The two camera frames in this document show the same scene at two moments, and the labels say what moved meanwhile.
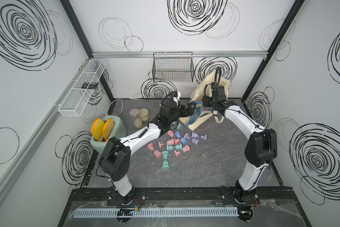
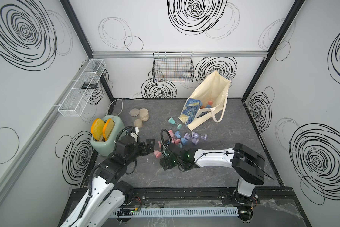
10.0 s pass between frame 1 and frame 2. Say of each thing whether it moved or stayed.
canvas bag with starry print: stayed
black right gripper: moved
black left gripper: moved
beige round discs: stayed
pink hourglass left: stayed
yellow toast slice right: stayed
